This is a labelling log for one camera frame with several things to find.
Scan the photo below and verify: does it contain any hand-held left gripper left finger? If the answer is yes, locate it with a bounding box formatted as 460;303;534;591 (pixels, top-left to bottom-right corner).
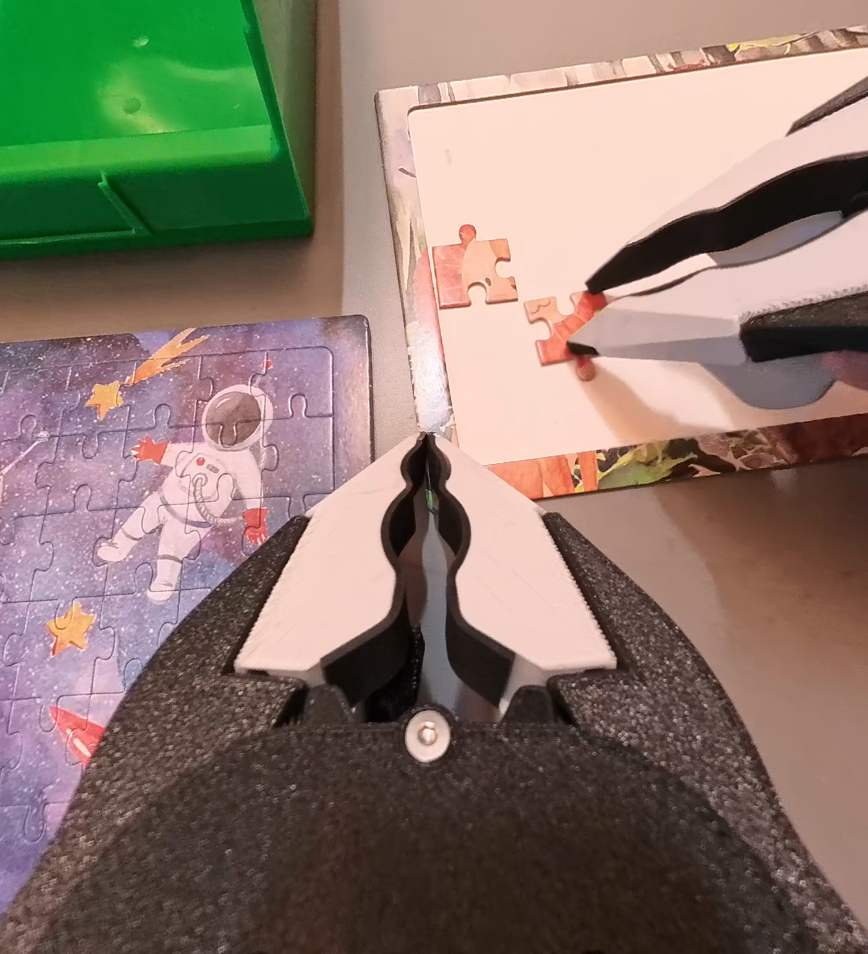
234;432;431;681

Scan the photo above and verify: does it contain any space jigsaw puzzle board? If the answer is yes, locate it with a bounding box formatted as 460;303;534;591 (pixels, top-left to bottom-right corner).
0;315;374;954

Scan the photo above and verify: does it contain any greenish jigsaw piece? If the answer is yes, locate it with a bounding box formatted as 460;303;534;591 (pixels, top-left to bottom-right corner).
404;447;479;720

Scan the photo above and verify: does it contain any orange tan jigsaw piece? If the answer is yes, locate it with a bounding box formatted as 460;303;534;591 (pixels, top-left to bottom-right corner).
431;224;518;308

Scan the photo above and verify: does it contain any green plastic bin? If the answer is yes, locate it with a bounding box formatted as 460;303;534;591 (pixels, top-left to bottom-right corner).
0;0;312;262

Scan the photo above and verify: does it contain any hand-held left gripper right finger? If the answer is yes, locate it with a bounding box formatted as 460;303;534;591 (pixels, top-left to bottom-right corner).
426;432;617;707

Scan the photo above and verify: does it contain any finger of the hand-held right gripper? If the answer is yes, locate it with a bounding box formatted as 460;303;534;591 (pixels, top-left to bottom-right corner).
568;200;868;366
585;133;868;295

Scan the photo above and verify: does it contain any animal jigsaw puzzle board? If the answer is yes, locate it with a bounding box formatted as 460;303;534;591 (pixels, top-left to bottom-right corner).
374;22;868;502

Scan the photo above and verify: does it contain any red orange jigsaw piece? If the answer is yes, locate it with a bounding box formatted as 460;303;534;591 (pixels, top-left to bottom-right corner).
525;291;614;381

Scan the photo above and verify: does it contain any grey desk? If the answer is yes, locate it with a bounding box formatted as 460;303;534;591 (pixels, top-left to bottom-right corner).
0;0;868;954

